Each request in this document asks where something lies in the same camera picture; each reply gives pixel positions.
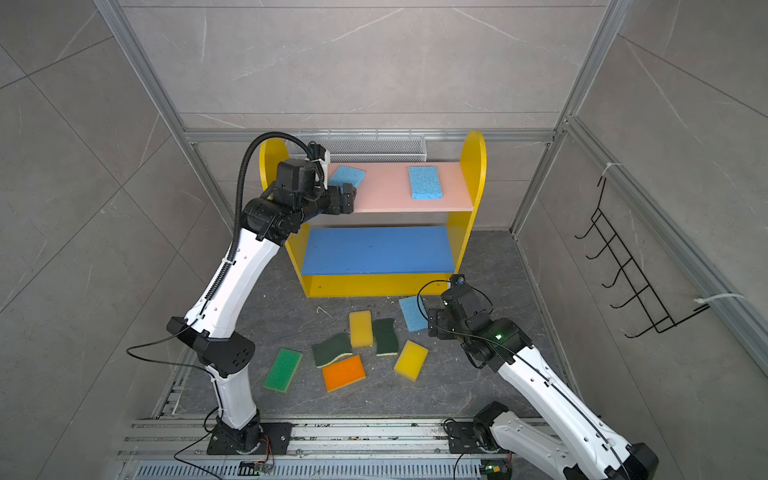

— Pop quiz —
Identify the blue sponge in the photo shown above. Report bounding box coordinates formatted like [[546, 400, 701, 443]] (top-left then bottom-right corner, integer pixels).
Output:
[[328, 165, 366, 189], [399, 296, 428, 332]]

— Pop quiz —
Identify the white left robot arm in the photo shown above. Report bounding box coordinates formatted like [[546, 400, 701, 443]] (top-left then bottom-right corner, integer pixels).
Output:
[[167, 158, 356, 454]]

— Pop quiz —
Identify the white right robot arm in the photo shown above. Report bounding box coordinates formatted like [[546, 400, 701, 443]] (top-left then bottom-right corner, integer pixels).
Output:
[[422, 274, 659, 479]]

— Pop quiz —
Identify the yellow shelf unit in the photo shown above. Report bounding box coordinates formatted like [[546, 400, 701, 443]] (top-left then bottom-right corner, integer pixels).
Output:
[[286, 131, 488, 298]]

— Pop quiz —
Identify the yellow sponge right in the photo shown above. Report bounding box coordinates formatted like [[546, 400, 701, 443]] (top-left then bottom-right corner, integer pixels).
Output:
[[394, 340, 429, 382]]

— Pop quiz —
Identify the yellow sponge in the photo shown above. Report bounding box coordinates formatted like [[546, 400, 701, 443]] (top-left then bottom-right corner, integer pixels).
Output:
[[394, 340, 429, 382], [349, 311, 374, 348]]

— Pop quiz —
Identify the dark green sponge upright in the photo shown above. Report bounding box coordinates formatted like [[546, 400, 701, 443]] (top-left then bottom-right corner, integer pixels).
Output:
[[372, 318, 399, 356]]

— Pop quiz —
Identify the yellow sponge centre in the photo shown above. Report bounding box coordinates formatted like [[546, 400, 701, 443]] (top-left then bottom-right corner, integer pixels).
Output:
[[349, 311, 374, 348]]

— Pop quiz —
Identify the dark green sponge curved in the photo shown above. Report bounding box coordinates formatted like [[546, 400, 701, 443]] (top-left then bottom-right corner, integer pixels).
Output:
[[312, 332, 352, 368]]

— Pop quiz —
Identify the orange sponge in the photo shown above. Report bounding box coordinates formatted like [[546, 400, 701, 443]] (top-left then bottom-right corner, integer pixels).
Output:
[[321, 355, 367, 393]]

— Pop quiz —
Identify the black corrugated cable conduit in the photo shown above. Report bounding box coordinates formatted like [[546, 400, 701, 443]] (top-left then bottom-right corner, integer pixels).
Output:
[[200, 131, 319, 313]]

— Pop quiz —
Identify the black wire hook rack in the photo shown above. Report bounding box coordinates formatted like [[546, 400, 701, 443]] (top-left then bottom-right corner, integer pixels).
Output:
[[574, 177, 710, 339]]

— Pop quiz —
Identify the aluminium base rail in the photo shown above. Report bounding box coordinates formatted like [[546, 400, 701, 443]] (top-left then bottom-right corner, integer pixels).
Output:
[[113, 418, 613, 480]]

